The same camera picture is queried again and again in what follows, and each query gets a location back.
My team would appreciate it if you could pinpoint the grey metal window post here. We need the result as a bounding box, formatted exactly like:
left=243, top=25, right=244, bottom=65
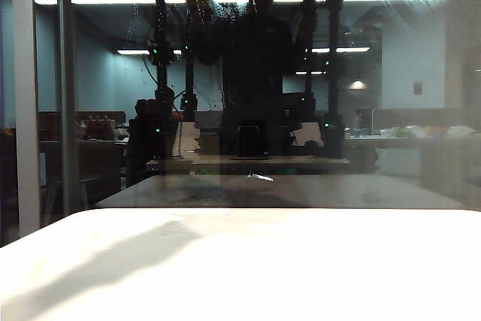
left=57, top=0, right=79, bottom=217

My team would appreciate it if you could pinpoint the large glass window pane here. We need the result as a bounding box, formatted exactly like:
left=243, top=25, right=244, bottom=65
left=74, top=0, right=481, bottom=210

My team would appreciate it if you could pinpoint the white window frame pillar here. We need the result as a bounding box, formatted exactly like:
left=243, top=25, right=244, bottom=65
left=10, top=0, right=41, bottom=238

